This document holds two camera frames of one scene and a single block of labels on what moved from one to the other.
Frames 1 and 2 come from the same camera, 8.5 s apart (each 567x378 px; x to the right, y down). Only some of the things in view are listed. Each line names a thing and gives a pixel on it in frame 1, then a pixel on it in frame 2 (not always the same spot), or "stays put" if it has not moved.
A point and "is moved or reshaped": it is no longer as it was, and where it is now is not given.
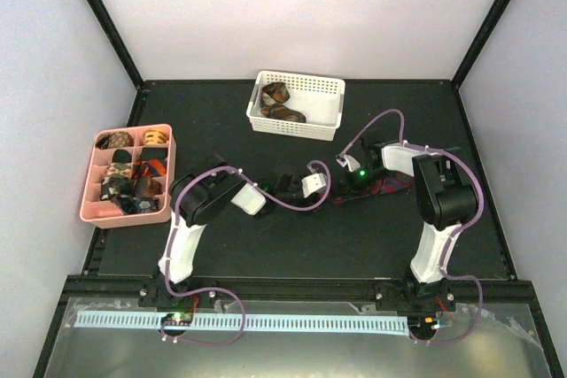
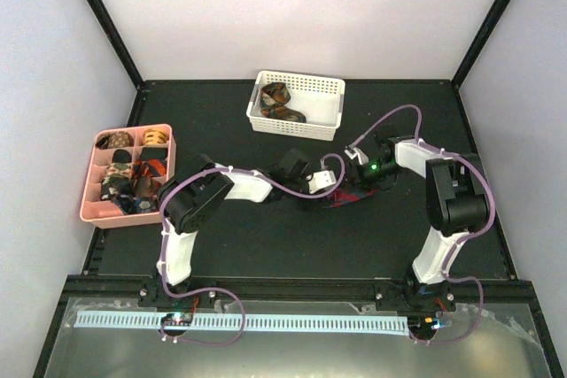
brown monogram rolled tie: (114, 139) stays put
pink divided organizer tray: (128, 176) stays put
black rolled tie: (121, 156) stays put
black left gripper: (309, 200) -> (311, 203)
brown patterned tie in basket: (273, 97) stays put
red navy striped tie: (379, 187) is moved or reshaped
